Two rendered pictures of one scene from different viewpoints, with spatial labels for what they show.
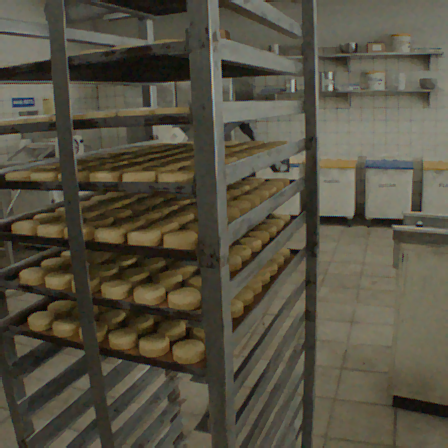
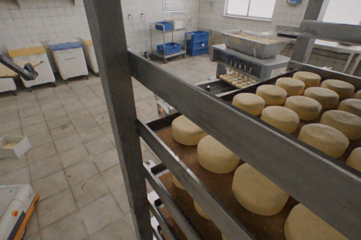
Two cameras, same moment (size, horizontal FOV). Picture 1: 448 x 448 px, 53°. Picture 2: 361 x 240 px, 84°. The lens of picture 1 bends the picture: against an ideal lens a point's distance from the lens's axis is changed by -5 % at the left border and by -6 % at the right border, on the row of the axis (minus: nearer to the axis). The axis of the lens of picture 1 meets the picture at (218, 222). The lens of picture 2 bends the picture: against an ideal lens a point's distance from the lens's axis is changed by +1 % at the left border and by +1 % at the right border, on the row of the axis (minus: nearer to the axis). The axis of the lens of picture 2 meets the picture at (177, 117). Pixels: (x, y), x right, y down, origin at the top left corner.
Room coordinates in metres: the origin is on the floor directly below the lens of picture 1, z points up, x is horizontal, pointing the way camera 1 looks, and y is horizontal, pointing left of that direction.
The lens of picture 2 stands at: (1.15, 0.33, 1.66)
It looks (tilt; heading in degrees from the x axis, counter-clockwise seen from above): 33 degrees down; 302
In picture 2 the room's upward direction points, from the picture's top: straight up
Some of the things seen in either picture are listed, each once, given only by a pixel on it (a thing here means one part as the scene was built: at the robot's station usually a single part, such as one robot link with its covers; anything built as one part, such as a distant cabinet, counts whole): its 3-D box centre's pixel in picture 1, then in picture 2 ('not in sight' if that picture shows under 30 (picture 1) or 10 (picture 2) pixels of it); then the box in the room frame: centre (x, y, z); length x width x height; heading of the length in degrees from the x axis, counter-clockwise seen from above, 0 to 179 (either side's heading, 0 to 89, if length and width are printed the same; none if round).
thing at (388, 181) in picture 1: (388, 191); (69, 61); (5.30, -2.00, 0.38); 0.64 x 0.54 x 0.77; 159
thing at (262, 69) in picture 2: not in sight; (245, 69); (1.57, -1.58, 1.01); 0.72 x 0.33 x 0.34; 150
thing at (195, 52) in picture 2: not in sight; (196, 50); (3.92, -5.17, 0.10); 0.60 x 0.40 x 0.20; 67
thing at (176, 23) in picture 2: not in sight; (173, 23); (4.27, -4.48, 0.90); 0.44 x 0.36 x 0.20; 168
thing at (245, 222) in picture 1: (264, 204); not in sight; (0.89, -0.09, 1.23); 0.64 x 0.03 x 0.03; 156
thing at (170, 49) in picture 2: not in sight; (168, 48); (4.32, -4.30, 0.29); 0.56 x 0.38 x 0.20; 77
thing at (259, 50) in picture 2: not in sight; (250, 43); (1.57, -1.58, 1.25); 0.56 x 0.29 x 0.14; 150
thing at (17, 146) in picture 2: not in sight; (11, 146); (3.79, -0.14, 0.08); 0.30 x 0.22 x 0.16; 26
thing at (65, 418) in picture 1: (118, 372); not in sight; (1.04, 0.27, 0.78); 0.64 x 0.03 x 0.03; 156
